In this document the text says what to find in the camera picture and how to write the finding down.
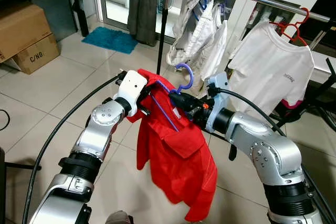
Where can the grey white hanging jacket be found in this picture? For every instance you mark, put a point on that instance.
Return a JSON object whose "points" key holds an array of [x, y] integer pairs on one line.
{"points": [[189, 35]]}

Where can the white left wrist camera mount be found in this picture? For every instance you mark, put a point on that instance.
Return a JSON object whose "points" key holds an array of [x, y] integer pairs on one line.
{"points": [[131, 87]]}

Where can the red clothes hanger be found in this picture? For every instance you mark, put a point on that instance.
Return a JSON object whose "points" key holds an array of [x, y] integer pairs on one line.
{"points": [[294, 29]]}

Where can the teal floor mat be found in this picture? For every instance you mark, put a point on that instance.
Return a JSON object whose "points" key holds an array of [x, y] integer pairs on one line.
{"points": [[110, 40]]}

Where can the black table leg frame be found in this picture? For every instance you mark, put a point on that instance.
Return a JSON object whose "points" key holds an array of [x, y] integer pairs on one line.
{"points": [[307, 103]]}

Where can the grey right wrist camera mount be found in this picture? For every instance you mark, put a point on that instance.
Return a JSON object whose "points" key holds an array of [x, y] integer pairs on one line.
{"points": [[218, 85]]}

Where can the red shirt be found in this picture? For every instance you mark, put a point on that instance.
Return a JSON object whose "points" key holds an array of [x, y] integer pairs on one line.
{"points": [[178, 166]]}

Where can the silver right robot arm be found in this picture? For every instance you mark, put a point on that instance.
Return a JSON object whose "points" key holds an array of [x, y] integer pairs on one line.
{"points": [[268, 150]]}

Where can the large plain cardboard box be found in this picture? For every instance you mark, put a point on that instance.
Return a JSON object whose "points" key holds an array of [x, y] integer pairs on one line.
{"points": [[23, 27]]}

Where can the grey curtain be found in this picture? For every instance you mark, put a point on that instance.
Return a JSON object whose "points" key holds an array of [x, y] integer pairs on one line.
{"points": [[142, 9]]}

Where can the white T-shirt small print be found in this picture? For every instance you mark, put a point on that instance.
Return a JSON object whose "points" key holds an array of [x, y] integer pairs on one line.
{"points": [[268, 72]]}

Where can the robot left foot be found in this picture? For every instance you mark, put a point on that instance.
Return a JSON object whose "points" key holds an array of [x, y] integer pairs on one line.
{"points": [[118, 217]]}

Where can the black clothes rack pole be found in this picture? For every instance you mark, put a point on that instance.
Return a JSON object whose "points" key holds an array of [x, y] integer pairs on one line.
{"points": [[164, 24]]}

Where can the cardboard box C/NO print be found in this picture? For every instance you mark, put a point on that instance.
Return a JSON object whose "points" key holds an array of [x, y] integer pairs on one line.
{"points": [[39, 56]]}

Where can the blue clothes hanger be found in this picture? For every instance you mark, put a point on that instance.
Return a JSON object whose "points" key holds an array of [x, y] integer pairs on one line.
{"points": [[201, 2]]}

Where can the pink garment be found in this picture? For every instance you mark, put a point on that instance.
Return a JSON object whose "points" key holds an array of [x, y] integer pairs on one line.
{"points": [[291, 103]]}

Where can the purple plastic clothes hanger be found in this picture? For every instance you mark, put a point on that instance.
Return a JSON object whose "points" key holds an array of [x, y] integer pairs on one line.
{"points": [[191, 77], [224, 8]]}

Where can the white hanging shirt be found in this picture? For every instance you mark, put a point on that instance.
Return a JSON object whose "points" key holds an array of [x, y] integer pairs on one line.
{"points": [[218, 45]]}

